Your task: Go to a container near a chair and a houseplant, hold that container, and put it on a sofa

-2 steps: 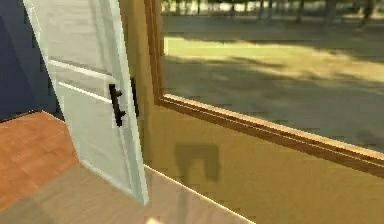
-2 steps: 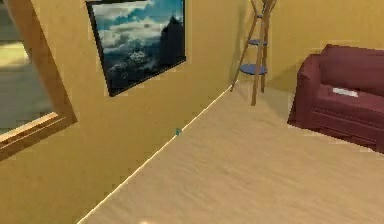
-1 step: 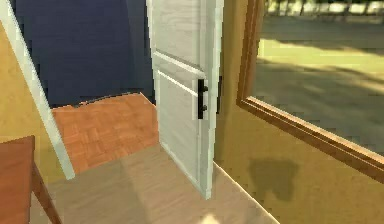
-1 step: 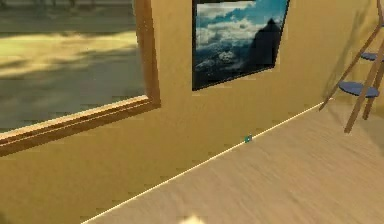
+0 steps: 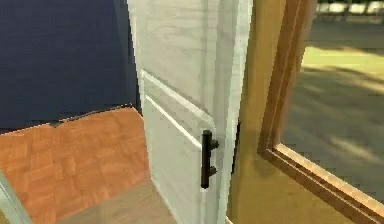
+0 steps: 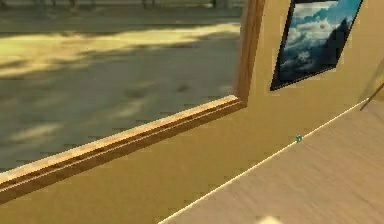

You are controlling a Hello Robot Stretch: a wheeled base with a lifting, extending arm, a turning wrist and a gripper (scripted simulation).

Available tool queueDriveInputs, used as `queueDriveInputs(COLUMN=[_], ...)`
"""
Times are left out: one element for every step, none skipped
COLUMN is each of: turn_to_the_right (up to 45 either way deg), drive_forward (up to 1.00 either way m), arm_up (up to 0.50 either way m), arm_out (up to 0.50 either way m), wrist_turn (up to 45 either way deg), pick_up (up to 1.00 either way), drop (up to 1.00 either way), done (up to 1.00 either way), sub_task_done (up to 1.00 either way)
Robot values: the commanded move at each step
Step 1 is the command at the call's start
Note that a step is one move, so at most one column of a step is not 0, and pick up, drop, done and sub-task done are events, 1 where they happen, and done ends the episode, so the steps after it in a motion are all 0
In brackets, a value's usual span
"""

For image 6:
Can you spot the wooden framed window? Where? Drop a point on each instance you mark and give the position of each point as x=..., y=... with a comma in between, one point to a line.
x=120, y=86

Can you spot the framed cloudy sky picture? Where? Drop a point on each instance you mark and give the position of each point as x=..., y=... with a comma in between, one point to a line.
x=313, y=40

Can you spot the brown thin wooden rod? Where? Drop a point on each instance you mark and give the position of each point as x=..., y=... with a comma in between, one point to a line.
x=372, y=96

